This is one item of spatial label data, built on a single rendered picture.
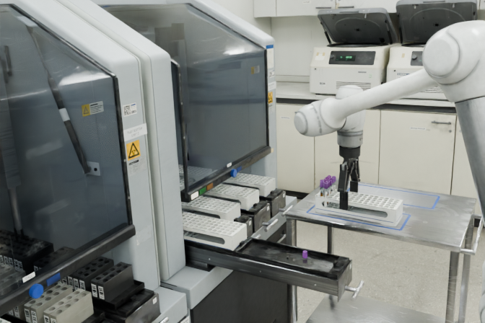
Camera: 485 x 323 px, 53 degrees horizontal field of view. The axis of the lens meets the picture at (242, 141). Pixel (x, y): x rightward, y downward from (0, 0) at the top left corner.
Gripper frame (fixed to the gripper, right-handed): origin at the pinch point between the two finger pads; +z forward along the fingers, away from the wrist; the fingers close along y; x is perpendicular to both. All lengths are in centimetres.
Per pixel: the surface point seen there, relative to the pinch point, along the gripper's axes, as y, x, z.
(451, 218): 10.1, -33.6, 5.4
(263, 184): 3.2, 37.3, 1.1
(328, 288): -44.5, -9.8, 9.5
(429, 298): 90, -16, 88
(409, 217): 5.0, -20.6, 5.3
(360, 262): 111, 30, 88
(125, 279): -77, 36, 2
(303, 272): -44.3, -1.9, 6.7
